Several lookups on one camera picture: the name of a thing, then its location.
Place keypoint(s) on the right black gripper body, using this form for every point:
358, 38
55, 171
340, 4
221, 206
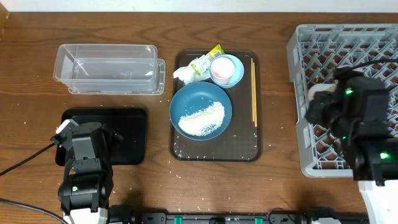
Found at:
322, 112

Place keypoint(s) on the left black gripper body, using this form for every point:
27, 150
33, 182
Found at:
110, 137

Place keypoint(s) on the white green cup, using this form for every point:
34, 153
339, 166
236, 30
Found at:
318, 88

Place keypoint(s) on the pile of white rice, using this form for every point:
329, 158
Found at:
203, 122

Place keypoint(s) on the dark blue plate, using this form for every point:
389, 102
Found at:
197, 96

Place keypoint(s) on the brown serving tray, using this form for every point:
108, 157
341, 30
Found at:
241, 141

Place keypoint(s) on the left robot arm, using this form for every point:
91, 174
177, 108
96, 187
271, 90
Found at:
88, 176

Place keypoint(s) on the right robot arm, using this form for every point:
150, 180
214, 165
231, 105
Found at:
373, 162

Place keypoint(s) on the grey dishwasher rack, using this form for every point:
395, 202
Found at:
313, 52

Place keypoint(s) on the black plastic tray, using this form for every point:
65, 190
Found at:
130, 123

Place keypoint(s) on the clear plastic bin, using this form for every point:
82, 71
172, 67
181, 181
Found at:
71, 55

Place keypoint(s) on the wooden chopstick right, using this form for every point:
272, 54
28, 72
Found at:
254, 93

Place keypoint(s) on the wooden chopstick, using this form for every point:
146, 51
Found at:
252, 91

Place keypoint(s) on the wooden chopstick left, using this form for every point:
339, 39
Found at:
252, 91

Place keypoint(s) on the crumpled white green wrapper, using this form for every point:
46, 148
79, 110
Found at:
198, 69

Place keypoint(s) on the light blue small bowl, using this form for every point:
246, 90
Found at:
238, 72

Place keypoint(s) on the pink white cup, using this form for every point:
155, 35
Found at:
222, 70

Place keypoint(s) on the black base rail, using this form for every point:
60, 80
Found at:
125, 214

